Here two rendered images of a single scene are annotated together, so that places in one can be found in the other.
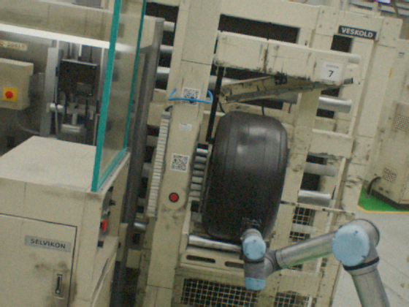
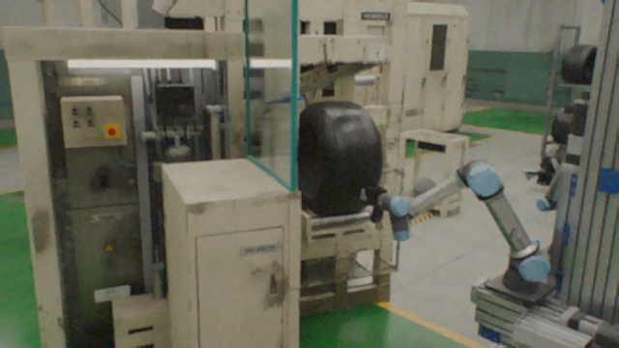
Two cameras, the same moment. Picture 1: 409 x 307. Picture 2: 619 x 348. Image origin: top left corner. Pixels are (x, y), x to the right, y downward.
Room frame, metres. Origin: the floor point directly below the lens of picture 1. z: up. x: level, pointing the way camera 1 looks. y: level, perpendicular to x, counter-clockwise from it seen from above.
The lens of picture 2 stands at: (-0.08, 0.93, 1.80)
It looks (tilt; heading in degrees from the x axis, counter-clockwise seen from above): 15 degrees down; 339
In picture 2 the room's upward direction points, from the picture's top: 1 degrees clockwise
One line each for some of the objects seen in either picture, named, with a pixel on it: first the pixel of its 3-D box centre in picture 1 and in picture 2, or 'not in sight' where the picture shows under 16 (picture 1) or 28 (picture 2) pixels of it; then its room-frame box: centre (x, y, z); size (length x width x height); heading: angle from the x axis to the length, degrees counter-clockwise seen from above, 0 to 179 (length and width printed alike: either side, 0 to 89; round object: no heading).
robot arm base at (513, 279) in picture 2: not in sight; (520, 275); (1.63, -0.79, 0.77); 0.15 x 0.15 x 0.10
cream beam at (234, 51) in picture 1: (279, 58); (328, 50); (2.67, -0.28, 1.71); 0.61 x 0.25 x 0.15; 91
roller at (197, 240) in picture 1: (226, 245); (338, 218); (2.23, -0.16, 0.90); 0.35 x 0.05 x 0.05; 91
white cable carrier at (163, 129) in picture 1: (159, 164); not in sight; (2.31, 0.18, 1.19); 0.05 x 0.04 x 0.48; 1
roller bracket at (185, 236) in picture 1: (186, 226); (294, 214); (2.36, 0.02, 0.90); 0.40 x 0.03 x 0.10; 1
